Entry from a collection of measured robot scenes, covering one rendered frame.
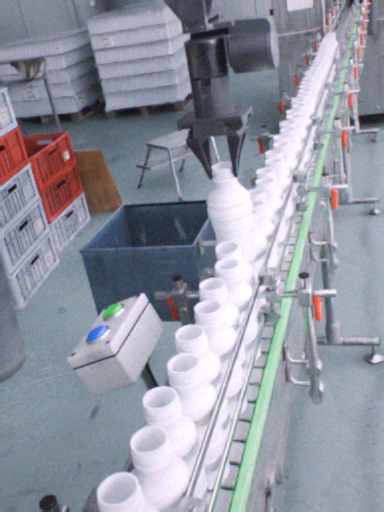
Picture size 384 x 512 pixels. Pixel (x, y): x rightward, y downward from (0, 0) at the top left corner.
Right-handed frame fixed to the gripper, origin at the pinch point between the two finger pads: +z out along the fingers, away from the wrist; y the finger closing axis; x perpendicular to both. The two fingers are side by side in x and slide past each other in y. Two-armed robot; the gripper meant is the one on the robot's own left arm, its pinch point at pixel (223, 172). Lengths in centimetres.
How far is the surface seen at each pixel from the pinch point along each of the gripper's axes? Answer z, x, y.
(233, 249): 11.1, 4.4, -1.0
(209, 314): 10.5, 24.3, -2.1
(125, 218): 36, -70, 52
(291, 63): 60, -465, 52
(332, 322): 107, -124, -1
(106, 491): 12, 52, 1
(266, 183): 10.1, -21.9, -2.1
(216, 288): 11.9, 15.2, -0.7
